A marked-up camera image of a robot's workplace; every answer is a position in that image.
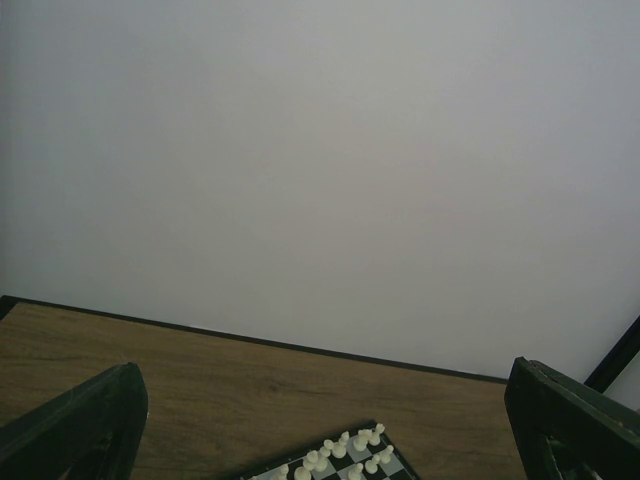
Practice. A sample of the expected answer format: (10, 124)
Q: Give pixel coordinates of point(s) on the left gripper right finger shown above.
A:
(566, 430)

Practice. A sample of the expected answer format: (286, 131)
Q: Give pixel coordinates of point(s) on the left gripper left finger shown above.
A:
(92, 431)

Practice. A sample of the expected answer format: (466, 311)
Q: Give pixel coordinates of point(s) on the white chess pieces group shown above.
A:
(345, 450)

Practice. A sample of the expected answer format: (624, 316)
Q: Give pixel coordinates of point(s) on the black and white chessboard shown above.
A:
(350, 460)

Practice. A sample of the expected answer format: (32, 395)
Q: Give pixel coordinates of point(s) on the black aluminium frame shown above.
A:
(600, 379)

